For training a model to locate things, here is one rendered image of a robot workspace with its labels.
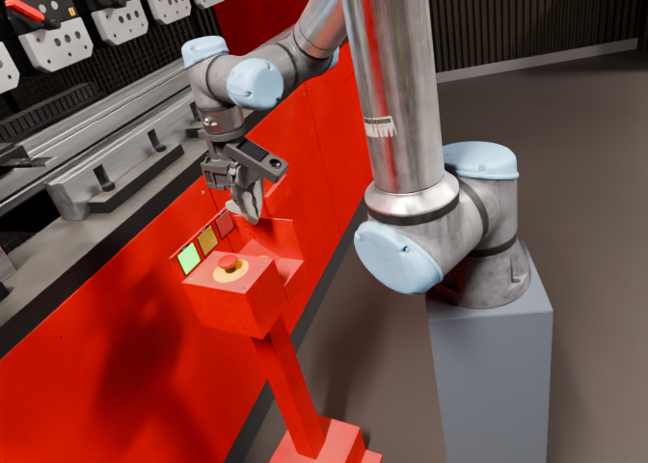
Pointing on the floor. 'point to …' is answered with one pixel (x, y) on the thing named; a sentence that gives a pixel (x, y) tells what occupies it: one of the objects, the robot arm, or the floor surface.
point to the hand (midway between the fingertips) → (256, 219)
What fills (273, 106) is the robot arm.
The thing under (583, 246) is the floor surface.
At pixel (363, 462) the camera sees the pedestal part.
